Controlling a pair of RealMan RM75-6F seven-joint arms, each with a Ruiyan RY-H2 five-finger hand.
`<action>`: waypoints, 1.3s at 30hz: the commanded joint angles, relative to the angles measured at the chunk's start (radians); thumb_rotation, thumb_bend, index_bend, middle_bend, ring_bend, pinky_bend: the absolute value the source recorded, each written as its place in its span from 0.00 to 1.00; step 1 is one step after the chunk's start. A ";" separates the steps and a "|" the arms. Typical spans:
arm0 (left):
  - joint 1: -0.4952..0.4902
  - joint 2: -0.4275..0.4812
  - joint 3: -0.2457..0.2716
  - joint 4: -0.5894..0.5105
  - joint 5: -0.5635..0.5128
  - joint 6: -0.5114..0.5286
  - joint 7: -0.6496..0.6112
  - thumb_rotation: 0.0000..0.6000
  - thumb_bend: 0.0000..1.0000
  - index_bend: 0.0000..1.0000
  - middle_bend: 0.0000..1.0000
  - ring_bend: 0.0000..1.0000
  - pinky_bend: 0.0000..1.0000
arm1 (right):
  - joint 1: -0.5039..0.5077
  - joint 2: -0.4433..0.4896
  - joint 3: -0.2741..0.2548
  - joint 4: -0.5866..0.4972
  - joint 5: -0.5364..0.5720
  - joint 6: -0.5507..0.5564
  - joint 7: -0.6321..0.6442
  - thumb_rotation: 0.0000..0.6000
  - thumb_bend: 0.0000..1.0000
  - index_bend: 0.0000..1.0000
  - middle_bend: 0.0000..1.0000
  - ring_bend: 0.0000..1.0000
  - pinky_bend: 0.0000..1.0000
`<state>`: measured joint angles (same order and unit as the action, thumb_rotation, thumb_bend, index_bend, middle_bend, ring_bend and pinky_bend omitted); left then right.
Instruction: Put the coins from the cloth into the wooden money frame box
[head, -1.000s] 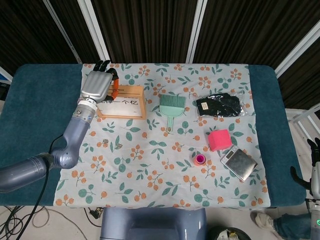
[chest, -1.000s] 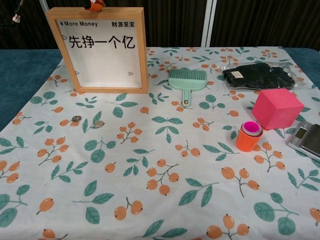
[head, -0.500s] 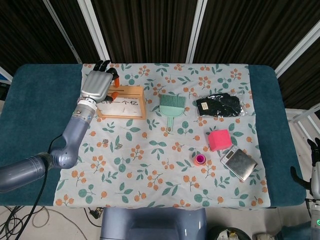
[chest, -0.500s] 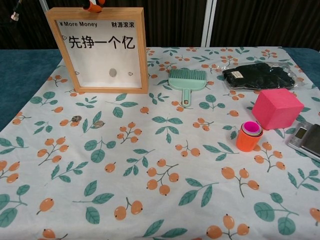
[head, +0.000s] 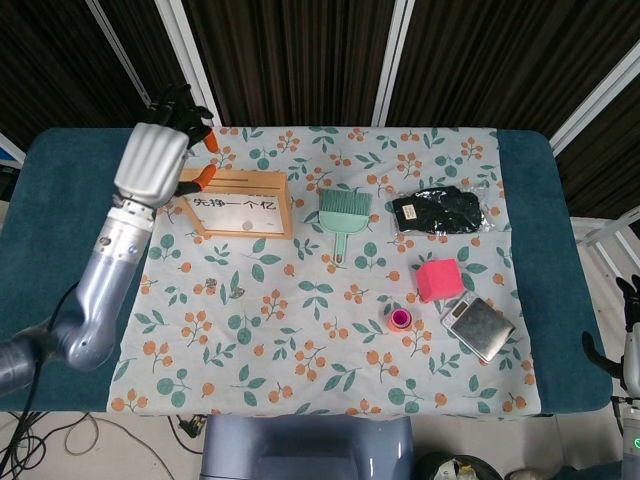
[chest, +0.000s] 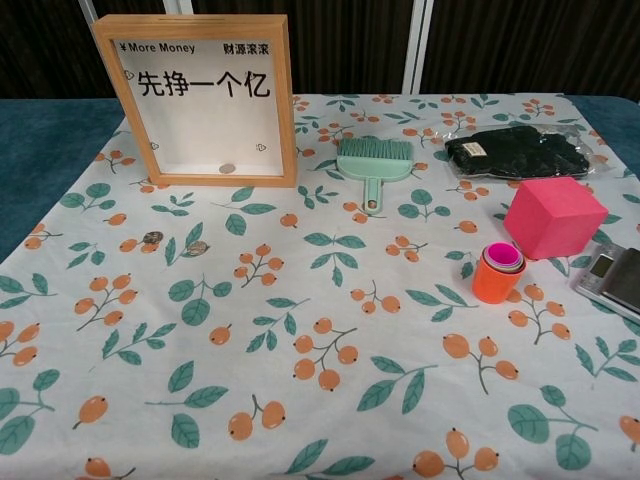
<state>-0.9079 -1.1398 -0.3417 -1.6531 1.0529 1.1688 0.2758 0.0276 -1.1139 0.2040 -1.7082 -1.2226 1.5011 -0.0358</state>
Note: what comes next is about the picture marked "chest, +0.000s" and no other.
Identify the silver coin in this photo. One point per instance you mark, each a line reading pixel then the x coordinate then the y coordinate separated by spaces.
pixel 151 238
pixel 227 169
pixel 198 247

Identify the mint green hand brush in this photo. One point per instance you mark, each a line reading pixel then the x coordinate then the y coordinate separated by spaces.
pixel 372 170

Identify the floral white tablecloth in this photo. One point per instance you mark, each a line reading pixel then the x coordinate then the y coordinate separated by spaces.
pixel 320 310

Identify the orange plastic cup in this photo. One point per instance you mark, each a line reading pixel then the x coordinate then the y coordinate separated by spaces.
pixel 492 285

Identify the magenta nested cup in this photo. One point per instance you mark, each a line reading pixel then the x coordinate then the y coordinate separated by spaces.
pixel 502 254

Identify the black gloves in plastic bag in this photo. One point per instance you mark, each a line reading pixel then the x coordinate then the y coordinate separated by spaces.
pixel 515 150

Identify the pink foam cube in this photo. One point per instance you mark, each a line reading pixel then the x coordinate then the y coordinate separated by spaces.
pixel 550 220

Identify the silver digital pocket scale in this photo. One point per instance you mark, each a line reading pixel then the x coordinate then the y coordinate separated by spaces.
pixel 615 285

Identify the wooden frame money box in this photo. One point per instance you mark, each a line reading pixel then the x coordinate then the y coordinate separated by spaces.
pixel 200 125

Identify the white partition post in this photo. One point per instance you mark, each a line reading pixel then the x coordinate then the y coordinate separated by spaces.
pixel 419 45

